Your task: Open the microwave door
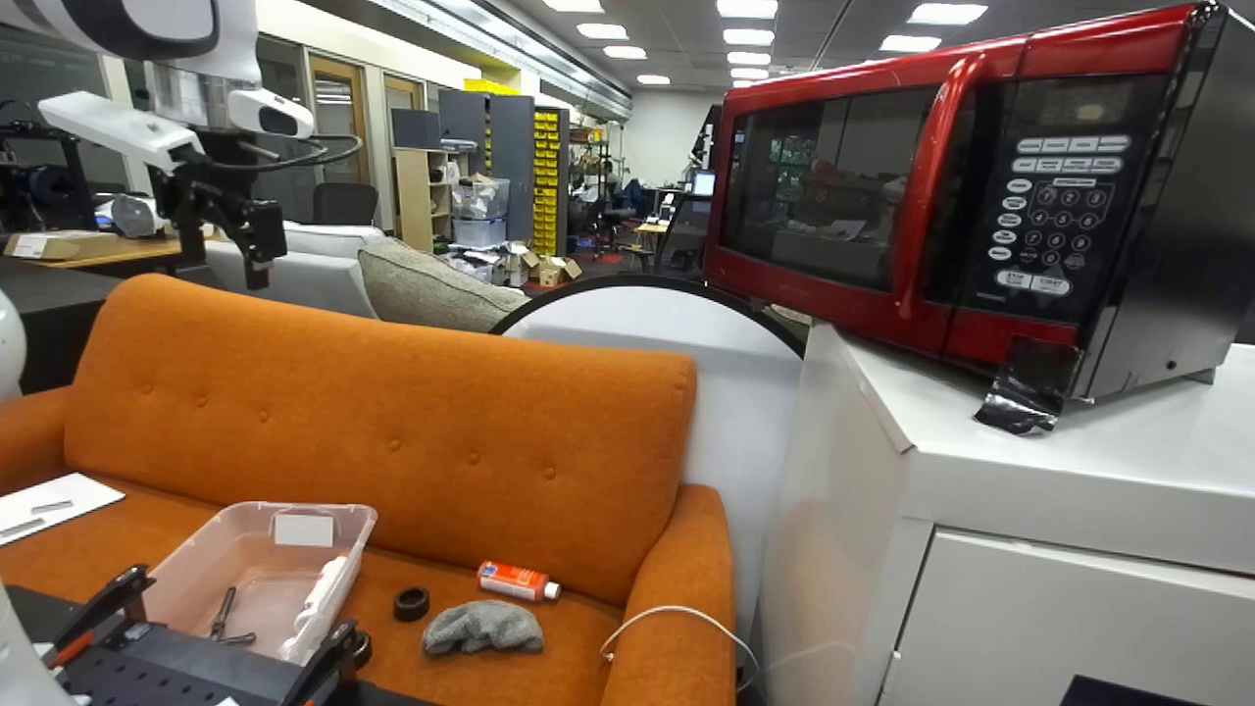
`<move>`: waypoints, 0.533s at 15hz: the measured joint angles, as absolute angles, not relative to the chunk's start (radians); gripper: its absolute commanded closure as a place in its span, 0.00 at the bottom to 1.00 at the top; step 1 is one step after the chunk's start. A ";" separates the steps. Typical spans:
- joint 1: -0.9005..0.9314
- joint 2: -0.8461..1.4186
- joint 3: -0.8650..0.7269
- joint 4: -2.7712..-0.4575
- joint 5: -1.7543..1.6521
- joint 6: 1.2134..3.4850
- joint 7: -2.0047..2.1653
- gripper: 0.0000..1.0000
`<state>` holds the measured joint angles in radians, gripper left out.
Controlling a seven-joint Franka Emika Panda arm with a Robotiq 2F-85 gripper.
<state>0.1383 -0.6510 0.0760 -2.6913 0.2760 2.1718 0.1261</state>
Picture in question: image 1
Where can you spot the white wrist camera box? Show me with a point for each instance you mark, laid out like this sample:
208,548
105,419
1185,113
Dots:
118,128

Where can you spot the rectangular ceiling light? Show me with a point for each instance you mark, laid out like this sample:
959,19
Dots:
654,80
947,13
911,46
626,51

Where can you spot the round white reflector disc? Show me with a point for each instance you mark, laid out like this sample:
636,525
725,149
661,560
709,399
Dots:
733,393

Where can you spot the black chair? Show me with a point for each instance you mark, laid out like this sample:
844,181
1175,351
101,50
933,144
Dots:
346,203

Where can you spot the white cylindrical objects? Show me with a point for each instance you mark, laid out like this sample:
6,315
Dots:
130,216

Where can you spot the dark grey partition cabinet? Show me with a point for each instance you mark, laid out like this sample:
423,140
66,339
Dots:
505,170

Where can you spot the red microwave door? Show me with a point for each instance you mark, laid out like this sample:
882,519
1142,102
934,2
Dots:
810,199

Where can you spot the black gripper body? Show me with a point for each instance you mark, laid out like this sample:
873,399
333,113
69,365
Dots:
256,228

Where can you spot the yellow black banner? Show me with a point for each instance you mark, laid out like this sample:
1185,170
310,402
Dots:
548,181

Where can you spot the black boxy machine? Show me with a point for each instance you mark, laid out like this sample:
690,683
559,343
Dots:
32,181

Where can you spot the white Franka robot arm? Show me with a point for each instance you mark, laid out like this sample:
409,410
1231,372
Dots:
237,41

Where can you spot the dark metal tool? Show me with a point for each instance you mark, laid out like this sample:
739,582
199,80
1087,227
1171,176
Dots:
227,612

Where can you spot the wooden table top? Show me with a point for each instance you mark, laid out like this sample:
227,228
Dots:
91,254

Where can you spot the wooden shelf unit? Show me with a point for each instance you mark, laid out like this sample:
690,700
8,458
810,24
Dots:
418,199

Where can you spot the orange white tube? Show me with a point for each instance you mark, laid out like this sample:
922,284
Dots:
512,582

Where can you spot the white paper sheet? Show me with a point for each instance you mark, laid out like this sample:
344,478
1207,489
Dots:
52,506

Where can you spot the red black microwave oven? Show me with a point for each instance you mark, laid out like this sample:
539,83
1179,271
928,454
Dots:
1179,199

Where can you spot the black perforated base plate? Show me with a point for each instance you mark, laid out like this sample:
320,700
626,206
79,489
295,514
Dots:
172,674

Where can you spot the white cabinet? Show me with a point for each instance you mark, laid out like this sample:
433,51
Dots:
1045,525

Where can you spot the clear plastic bin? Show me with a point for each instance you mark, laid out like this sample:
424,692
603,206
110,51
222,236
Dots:
248,574

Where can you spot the black tape piece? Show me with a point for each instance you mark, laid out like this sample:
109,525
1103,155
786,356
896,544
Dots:
1026,387

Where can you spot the orange fabric sofa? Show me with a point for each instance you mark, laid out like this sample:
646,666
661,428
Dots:
395,419

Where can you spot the grey crumpled cloth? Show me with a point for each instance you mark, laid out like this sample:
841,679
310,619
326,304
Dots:
479,631

